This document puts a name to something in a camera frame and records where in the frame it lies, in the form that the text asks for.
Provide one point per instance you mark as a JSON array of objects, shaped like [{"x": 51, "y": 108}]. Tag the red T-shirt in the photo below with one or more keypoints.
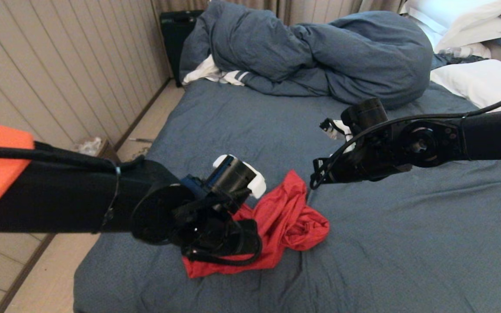
[{"x": 289, "y": 217}]

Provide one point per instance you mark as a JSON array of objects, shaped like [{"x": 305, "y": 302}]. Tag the white striped garment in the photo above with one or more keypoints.
[{"x": 202, "y": 71}]

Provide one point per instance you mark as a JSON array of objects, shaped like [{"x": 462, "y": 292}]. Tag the blue-grey bed sheet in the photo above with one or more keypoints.
[{"x": 407, "y": 239}]

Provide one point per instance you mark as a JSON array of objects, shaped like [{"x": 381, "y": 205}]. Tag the black suitcase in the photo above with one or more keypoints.
[{"x": 174, "y": 41}]

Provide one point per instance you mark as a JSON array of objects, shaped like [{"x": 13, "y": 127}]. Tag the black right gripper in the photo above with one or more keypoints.
[{"x": 363, "y": 167}]

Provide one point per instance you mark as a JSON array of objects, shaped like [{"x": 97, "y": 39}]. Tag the large white pillow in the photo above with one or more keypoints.
[{"x": 472, "y": 78}]

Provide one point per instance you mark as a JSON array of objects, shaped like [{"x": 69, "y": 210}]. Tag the crumpled blue-grey duvet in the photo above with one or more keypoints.
[{"x": 363, "y": 61}]

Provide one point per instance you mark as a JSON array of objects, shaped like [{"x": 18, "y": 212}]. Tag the clear plastic bin bag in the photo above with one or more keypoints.
[{"x": 87, "y": 146}]

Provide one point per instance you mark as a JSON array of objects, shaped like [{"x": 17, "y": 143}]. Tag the clear plastic bottle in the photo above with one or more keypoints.
[{"x": 455, "y": 52}]

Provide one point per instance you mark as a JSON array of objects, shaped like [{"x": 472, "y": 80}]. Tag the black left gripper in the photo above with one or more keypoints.
[{"x": 215, "y": 237}]

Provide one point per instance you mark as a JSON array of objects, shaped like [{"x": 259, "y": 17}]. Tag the brown trash bin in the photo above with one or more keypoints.
[{"x": 108, "y": 151}]

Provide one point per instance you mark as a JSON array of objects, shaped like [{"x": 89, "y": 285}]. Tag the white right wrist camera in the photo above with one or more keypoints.
[{"x": 342, "y": 129}]

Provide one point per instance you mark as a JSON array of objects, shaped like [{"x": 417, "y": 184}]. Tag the pair of slippers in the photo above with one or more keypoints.
[{"x": 142, "y": 152}]

